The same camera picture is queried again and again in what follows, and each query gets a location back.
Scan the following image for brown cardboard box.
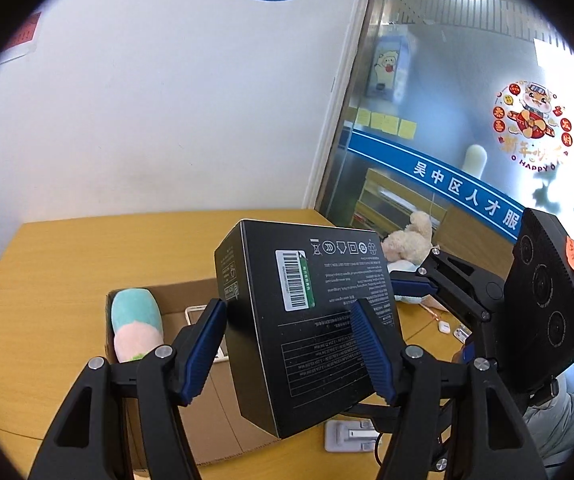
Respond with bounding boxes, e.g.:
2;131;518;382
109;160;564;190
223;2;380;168
104;275;288;472

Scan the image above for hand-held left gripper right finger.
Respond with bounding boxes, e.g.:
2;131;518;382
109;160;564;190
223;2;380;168
351;298;550;480

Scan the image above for cartoon poster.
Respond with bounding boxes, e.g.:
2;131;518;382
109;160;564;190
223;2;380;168
365;30;412;103

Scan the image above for glass partition with blue band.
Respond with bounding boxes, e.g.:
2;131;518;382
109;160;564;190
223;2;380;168
314;0;574;311

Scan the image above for black product box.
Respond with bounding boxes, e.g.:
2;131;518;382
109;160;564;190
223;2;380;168
214;219;402;440

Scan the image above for beige plush bear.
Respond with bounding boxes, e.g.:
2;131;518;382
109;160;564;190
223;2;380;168
382;211;435;266

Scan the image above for white charging dock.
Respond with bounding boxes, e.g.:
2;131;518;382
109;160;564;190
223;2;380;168
324;420;382;453

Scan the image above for black cable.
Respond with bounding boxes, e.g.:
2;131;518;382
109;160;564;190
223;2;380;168
373;432;392;467

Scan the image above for teal pink green plush toy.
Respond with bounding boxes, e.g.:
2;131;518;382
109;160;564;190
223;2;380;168
111;287;164;363

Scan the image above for white phone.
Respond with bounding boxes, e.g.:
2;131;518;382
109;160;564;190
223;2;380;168
184;302;230;362

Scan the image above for red wall notice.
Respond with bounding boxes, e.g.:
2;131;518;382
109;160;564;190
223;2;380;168
0;10;42;63

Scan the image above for blue white plush dog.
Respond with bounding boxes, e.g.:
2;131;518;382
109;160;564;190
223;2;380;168
389;259;440;307

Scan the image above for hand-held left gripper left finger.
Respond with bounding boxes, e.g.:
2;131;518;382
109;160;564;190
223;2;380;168
27;298;228;480

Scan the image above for festive round window sticker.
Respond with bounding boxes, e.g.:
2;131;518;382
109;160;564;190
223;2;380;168
492;82;574;173

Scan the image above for wooden desktop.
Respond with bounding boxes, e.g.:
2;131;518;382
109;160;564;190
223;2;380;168
0;209;518;480

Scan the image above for person's grey trousers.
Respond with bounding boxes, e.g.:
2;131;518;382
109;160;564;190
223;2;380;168
522;375;574;461

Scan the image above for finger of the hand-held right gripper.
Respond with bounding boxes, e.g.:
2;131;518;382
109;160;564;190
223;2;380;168
334;395;468;476
389;247;506;333

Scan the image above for white cylinder behind glass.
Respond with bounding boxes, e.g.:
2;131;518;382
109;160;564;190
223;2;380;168
464;144;488;178

